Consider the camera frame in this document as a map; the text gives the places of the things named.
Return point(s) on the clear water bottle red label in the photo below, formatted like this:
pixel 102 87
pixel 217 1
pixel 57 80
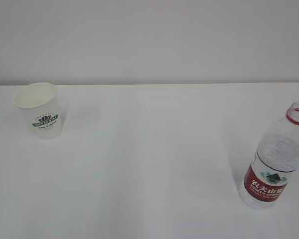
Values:
pixel 275 161

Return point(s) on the white paper cup green logo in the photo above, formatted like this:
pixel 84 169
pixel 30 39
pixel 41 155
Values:
pixel 39 105

